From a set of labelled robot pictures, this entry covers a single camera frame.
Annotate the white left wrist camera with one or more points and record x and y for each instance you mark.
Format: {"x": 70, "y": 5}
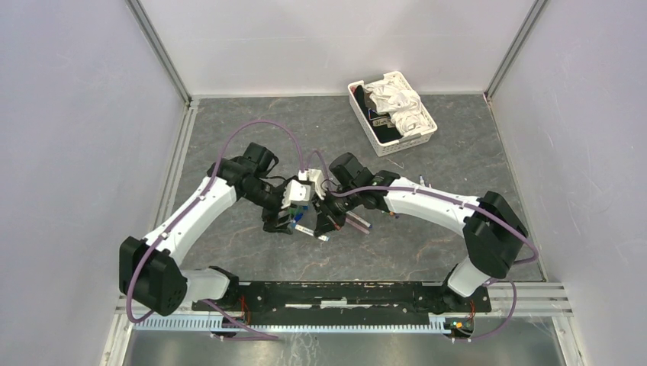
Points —
{"x": 296, "y": 194}

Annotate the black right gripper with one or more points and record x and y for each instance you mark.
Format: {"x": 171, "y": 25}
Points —
{"x": 327, "y": 219}

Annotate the aluminium frame rail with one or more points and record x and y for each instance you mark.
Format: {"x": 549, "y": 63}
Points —
{"x": 174, "y": 171}
{"x": 534, "y": 299}

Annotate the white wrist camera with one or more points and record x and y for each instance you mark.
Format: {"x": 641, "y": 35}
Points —
{"x": 296, "y": 194}
{"x": 313, "y": 180}

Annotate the white slotted cable duct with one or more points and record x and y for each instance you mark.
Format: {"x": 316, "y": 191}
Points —
{"x": 216, "y": 323}

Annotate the white plastic basket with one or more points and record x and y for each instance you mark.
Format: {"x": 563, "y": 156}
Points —
{"x": 383, "y": 149}

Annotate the aluminium frame rail left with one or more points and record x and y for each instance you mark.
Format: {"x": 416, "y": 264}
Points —
{"x": 174, "y": 171}

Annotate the aluminium frame rail front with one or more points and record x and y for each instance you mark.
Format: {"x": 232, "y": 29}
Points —
{"x": 534, "y": 299}

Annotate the crumpled white cloth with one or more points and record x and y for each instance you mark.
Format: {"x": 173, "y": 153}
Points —
{"x": 394, "y": 95}

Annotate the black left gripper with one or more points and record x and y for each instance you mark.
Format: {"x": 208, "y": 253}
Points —
{"x": 272, "y": 224}

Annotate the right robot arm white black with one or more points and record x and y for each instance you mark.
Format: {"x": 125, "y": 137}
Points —
{"x": 493, "y": 233}

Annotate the black item in basket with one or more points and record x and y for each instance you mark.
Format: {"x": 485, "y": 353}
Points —
{"x": 380, "y": 123}

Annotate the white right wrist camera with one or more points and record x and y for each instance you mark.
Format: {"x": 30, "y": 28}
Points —
{"x": 313, "y": 180}

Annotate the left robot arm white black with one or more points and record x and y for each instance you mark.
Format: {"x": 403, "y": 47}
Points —
{"x": 149, "y": 271}

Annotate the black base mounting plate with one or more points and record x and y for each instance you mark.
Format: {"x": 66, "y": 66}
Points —
{"x": 351, "y": 303}

